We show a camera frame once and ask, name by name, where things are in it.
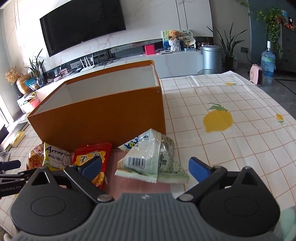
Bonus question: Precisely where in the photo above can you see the red Mimi fries packet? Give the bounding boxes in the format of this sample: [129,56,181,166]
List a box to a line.
[26,143,44,170]

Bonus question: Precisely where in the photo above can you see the white green snack packet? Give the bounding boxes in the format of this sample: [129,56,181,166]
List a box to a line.
[115,128,189,184]

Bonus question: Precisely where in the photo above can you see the red yellow snack packet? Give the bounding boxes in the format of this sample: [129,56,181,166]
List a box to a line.
[72,143,112,189]

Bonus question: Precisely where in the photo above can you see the yellow America chips packet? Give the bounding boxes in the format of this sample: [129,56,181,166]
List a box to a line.
[43,143,71,171]

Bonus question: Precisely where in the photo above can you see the yellow duck tissue pack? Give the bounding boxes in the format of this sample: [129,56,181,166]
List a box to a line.
[11,131,26,148]

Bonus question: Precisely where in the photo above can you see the lemon print checked tablecloth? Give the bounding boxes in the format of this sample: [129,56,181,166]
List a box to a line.
[0,70,296,239]

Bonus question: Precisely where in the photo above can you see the orange cardboard box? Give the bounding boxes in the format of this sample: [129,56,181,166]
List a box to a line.
[28,62,166,152]

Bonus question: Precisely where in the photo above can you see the white storage box pink front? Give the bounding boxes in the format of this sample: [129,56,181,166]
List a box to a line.
[16,91,40,113]

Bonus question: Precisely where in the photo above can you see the golden round vase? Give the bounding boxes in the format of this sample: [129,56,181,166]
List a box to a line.
[16,74,31,95]

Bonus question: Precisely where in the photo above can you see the dried yellow flower bunch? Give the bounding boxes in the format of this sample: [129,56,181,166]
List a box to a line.
[5,67,21,84]

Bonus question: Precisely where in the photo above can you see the white wifi router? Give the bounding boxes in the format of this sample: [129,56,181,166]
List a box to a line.
[79,56,95,72]

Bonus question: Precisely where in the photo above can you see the pink small heater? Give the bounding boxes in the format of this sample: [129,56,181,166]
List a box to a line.
[249,64,263,85]

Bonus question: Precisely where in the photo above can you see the green plant in glass vase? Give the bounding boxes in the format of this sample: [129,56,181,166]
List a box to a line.
[25,49,45,87]

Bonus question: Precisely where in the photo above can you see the white marble tv console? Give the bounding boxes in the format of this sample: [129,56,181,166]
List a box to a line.
[36,50,203,101]

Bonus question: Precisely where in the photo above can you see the silver pedal trash bin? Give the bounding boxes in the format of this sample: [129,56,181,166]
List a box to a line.
[201,45,223,74]

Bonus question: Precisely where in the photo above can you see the blue water bottle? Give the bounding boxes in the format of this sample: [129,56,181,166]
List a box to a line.
[261,41,276,85]

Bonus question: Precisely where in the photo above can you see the tall potted plant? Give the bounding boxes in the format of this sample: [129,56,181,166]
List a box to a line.
[207,23,247,71]

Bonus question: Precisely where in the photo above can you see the red box on console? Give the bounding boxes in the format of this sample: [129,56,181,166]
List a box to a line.
[144,44,156,55]

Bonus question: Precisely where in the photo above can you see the teddy bear in white wrap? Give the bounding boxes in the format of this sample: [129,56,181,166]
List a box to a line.
[169,30,184,52]

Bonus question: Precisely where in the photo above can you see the dark cabinet with ornaments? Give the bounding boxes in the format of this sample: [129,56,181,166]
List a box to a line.
[279,16,295,74]

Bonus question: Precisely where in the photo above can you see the hanging ivy plant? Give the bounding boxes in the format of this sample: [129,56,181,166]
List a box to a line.
[238,1,282,62]

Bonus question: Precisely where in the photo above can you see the black cables on console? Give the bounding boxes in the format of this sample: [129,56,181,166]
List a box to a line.
[97,56,121,69]

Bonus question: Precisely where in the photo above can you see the black wall television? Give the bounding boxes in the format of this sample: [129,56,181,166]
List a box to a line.
[40,0,126,57]

